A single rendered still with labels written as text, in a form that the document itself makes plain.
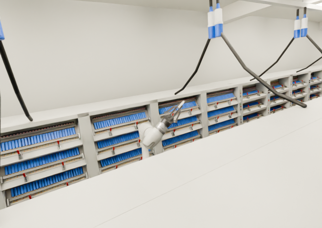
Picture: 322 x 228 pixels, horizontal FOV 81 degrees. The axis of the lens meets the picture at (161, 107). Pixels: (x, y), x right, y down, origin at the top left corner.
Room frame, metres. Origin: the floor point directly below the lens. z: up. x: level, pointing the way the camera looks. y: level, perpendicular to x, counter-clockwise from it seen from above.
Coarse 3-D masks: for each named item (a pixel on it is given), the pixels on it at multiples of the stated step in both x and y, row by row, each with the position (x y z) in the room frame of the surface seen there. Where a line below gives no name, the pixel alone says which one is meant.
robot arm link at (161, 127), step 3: (159, 123) 1.34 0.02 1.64; (162, 123) 1.34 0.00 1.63; (156, 126) 1.33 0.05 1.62; (159, 126) 1.32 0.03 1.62; (162, 126) 1.32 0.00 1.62; (165, 126) 1.32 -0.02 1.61; (159, 129) 1.31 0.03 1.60; (162, 129) 1.31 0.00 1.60; (165, 129) 1.32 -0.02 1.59; (162, 132) 1.31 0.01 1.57; (165, 132) 1.34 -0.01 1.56
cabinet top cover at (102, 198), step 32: (256, 128) 0.79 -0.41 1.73; (288, 128) 0.75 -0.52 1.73; (160, 160) 0.58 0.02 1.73; (192, 160) 0.56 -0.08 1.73; (224, 160) 0.53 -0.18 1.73; (64, 192) 0.45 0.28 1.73; (96, 192) 0.44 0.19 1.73; (128, 192) 0.43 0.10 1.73; (0, 224) 0.36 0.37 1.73; (32, 224) 0.35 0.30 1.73; (64, 224) 0.34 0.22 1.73; (96, 224) 0.33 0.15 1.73
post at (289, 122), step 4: (264, 116) 0.95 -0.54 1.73; (268, 116) 0.94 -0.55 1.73; (260, 120) 0.89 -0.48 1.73; (264, 120) 0.89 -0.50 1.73; (268, 120) 0.88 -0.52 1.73; (272, 120) 0.88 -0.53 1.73; (276, 120) 0.87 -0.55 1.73; (280, 120) 0.86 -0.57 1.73; (284, 120) 0.86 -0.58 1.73; (288, 120) 0.85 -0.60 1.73; (292, 120) 0.85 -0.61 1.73; (280, 124) 0.81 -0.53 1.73; (284, 124) 0.80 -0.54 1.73; (288, 124) 0.80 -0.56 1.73; (292, 124) 0.79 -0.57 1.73; (296, 124) 0.79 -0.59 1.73; (300, 124) 0.78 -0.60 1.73; (304, 124) 0.78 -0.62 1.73; (308, 124) 0.77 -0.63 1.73
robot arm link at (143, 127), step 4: (144, 124) 1.47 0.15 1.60; (148, 124) 1.47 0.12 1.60; (140, 128) 1.45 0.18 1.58; (144, 128) 1.41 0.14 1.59; (140, 132) 1.44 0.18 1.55; (140, 136) 1.43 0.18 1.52; (144, 148) 1.43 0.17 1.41; (144, 152) 1.42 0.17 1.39; (148, 152) 1.43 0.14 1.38; (144, 156) 1.40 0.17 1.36; (148, 156) 1.40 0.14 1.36
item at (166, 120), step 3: (168, 114) 1.38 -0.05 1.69; (165, 117) 1.37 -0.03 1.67; (162, 120) 1.35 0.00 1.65; (165, 120) 1.34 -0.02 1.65; (168, 120) 1.36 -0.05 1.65; (171, 120) 1.36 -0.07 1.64; (165, 123) 1.33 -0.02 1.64; (168, 123) 1.33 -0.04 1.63; (171, 123) 1.36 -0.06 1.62; (168, 126) 1.34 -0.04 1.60
